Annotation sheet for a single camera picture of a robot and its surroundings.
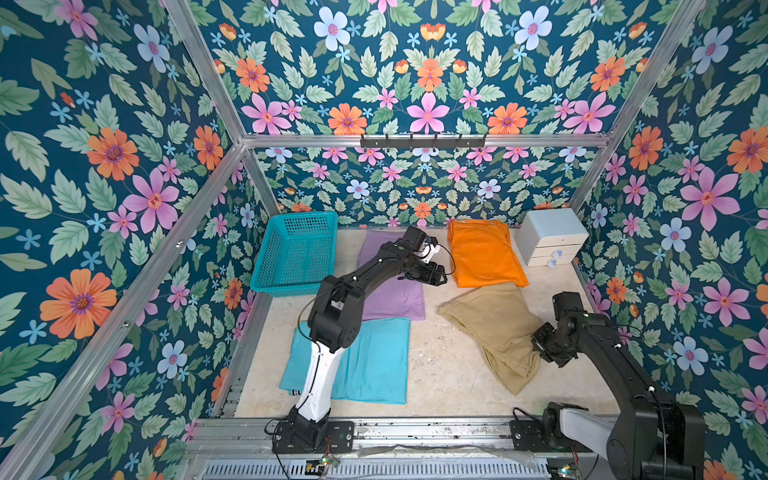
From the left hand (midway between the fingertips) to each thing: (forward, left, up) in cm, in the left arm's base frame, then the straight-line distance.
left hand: (439, 273), depth 95 cm
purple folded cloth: (-4, +15, -7) cm, 17 cm away
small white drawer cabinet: (+8, -38, +5) cm, 39 cm away
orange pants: (+12, -18, -7) cm, 23 cm away
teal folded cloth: (-25, +22, -9) cm, 35 cm away
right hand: (-24, -24, -4) cm, 34 cm away
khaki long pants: (-16, -18, -7) cm, 25 cm away
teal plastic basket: (+19, +52, -9) cm, 56 cm away
